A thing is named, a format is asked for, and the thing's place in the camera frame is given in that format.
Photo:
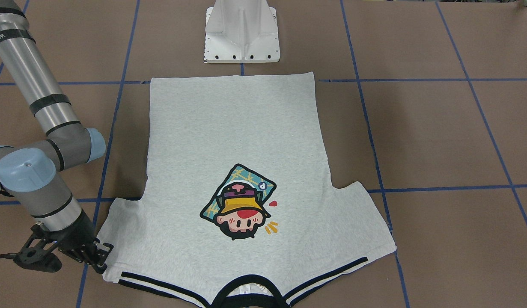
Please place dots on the grey cartoon print t-shirt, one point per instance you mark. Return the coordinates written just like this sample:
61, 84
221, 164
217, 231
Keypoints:
238, 208

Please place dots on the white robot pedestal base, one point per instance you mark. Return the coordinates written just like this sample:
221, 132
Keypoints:
241, 32

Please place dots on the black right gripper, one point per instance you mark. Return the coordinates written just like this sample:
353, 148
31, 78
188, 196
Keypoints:
76, 238

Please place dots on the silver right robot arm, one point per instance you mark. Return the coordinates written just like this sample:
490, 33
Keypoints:
31, 173

